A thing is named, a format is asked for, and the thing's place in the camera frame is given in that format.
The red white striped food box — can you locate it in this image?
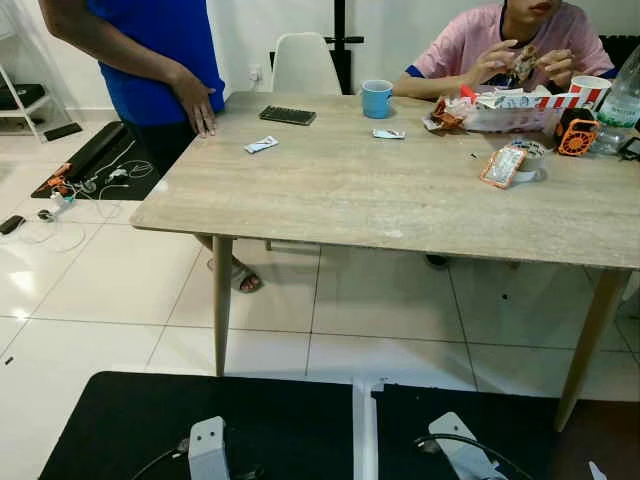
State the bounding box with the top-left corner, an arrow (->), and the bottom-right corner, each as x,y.
463,85 -> 593,134

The fried chicken piece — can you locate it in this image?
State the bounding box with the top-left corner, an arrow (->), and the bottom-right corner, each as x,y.
508,44 -> 542,83

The orange black speaker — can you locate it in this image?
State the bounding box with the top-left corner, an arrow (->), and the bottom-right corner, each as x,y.
556,108 -> 599,158

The clear water bottle teal cap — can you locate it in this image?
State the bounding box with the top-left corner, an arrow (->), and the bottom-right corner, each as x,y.
592,45 -> 640,156

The orange packet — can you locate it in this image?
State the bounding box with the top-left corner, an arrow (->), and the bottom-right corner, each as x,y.
479,146 -> 528,190

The red white paper cup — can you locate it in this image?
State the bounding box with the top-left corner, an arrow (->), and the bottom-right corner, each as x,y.
570,75 -> 612,109

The orange food wrapper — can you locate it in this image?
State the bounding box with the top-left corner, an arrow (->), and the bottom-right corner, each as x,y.
424,95 -> 471,132

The person in pink shirt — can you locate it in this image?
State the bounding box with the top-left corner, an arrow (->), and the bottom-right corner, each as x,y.
393,0 -> 617,101

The light wood table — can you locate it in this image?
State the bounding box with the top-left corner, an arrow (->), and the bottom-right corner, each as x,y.
130,90 -> 640,433

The blue mug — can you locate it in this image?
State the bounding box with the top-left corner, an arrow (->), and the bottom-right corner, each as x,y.
361,79 -> 394,120

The black stand pole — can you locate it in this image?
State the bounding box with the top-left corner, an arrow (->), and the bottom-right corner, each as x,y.
322,0 -> 366,96

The black smartphone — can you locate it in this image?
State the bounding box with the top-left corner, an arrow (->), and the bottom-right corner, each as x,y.
259,105 -> 317,127

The white plastic chair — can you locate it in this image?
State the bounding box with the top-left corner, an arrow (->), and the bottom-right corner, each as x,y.
270,32 -> 343,96

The person in blue shirt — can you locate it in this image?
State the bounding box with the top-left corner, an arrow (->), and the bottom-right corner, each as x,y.
38,0 -> 266,294

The orange black tool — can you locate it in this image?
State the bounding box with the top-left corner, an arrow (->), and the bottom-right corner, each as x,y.
45,163 -> 73,199

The black flat box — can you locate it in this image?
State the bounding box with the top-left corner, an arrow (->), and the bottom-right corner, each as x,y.
43,122 -> 84,142

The small black charger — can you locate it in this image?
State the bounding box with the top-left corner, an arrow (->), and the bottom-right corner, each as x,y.
0,214 -> 27,237

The white shelf rack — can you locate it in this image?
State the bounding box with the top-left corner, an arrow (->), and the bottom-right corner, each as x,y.
0,5 -> 61,141

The black case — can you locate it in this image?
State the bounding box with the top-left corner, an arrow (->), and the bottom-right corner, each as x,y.
0,83 -> 47,111

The black foam wall panel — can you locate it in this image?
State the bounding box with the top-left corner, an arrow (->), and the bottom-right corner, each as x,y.
598,35 -> 640,73

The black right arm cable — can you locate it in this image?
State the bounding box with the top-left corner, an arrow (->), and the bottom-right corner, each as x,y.
415,433 -> 536,480

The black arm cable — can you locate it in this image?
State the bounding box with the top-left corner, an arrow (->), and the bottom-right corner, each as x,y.
130,438 -> 266,480
415,433 -> 536,480

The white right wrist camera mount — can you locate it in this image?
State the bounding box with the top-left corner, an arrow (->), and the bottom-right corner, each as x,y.
428,412 -> 506,480

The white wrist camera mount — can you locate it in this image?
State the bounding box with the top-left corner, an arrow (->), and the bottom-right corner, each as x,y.
188,417 -> 233,480
428,412 -> 506,480

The white floor rail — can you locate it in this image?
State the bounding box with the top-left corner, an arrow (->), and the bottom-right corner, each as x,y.
352,378 -> 379,480

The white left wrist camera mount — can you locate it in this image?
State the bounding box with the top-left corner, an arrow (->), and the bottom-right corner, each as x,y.
188,417 -> 233,480

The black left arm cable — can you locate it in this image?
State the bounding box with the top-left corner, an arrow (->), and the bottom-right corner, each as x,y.
130,438 -> 266,480

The black rubber mat with cables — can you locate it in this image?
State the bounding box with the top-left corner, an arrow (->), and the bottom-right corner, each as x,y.
32,122 -> 166,201

